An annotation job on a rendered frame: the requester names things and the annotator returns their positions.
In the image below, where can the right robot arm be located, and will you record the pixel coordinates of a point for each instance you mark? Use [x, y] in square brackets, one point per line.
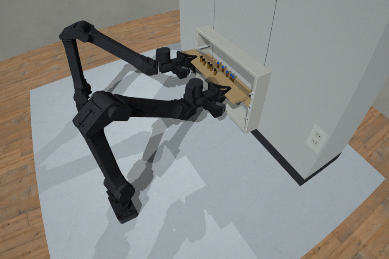
[104, 107]

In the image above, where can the light wooden shelf board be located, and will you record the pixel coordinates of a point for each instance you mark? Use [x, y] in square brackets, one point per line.
[234, 95]
[237, 82]

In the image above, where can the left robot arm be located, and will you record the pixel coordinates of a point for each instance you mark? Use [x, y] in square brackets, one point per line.
[86, 32]

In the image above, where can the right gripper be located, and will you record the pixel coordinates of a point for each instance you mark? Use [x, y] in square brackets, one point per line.
[212, 86]

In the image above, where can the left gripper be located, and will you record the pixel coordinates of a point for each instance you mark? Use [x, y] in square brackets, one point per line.
[186, 58]

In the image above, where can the light grey wall panel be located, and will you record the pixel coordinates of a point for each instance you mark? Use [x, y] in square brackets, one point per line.
[328, 59]

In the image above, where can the white wall rack case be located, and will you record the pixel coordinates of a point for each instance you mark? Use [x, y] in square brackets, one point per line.
[251, 65]

